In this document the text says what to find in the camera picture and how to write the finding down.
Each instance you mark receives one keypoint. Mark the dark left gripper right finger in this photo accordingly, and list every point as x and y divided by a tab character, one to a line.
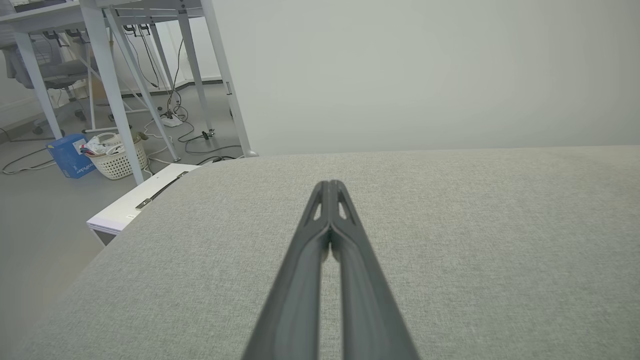
367	310

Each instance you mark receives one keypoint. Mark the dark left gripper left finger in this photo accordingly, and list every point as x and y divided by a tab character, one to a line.
292	310

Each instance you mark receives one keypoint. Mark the grey fabric sofa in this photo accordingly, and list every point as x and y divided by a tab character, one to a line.
450	250

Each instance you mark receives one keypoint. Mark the white power strip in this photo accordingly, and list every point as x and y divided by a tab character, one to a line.
171	120

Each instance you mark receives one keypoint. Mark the white laundry basket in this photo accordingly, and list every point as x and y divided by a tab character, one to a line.
120	165

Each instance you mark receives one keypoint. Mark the white crumpled bag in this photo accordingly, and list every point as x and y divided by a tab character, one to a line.
97	146

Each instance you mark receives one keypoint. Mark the blue cardboard box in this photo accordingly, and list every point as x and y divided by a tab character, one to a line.
67	157

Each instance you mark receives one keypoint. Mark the grey office chair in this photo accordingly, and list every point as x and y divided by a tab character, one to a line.
60	72

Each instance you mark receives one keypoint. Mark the white metal frame desk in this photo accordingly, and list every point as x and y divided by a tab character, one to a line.
112	100
37	85

